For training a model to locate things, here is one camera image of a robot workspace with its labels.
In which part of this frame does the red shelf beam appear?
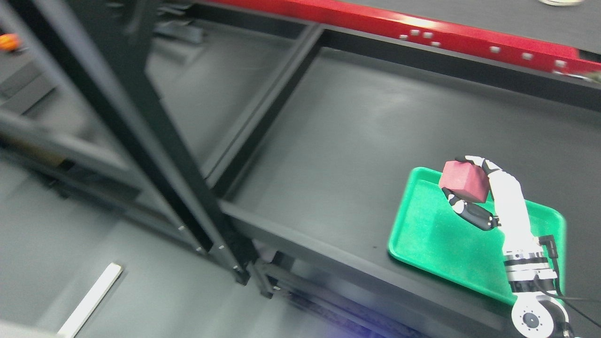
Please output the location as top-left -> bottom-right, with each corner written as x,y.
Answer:
223,0 -> 600,76

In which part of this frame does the black metal shelf rack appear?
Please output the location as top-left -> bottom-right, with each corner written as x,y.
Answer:
1,0 -> 253,286
210,25 -> 600,338

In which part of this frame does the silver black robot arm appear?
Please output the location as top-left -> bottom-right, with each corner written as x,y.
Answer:
504,235 -> 575,338

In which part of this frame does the pink foam block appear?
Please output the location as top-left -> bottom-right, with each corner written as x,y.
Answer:
439,161 -> 490,203

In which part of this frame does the black metal shelf rack left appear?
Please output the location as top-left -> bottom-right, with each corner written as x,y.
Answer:
1,0 -> 253,286

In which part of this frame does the white table with leg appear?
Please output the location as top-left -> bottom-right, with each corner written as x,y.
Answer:
0,263 -> 123,338

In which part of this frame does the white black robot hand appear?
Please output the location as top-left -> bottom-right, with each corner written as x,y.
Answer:
441,155 -> 538,255

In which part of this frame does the green plastic tray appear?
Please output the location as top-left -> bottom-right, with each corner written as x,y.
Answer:
387,167 -> 567,307

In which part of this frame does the black metal shelf rack right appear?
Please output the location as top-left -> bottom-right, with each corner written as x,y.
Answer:
210,25 -> 600,338

